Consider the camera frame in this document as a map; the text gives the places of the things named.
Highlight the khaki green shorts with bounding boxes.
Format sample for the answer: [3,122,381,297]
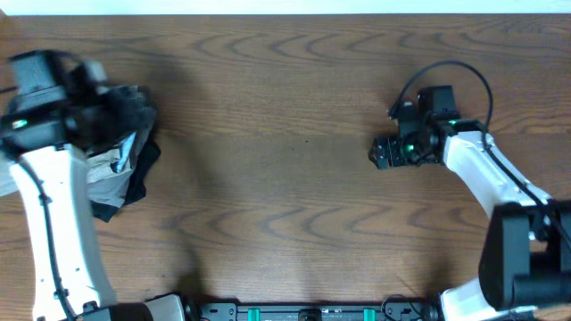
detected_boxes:
[0,131,139,197]

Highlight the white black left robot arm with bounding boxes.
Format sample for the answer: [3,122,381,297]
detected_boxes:
[1,50,186,320]

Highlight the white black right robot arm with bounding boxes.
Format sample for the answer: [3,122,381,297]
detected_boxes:
[368,119,570,320]

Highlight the folded grey shorts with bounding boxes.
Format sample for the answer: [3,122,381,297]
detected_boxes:
[87,128,151,208]

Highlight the folded black garment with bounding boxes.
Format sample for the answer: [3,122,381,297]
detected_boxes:
[91,138,161,223]

